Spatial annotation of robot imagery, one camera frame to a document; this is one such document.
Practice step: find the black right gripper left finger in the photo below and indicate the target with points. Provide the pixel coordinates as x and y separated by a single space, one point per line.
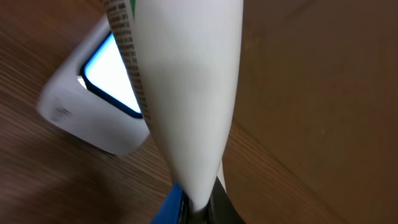
174 208

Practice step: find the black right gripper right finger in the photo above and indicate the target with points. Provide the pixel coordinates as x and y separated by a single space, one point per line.
220 209

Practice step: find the white tube gold cap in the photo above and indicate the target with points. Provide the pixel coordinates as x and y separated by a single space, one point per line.
182 57

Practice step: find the white barcode scanner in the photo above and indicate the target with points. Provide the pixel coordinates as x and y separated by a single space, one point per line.
90 96

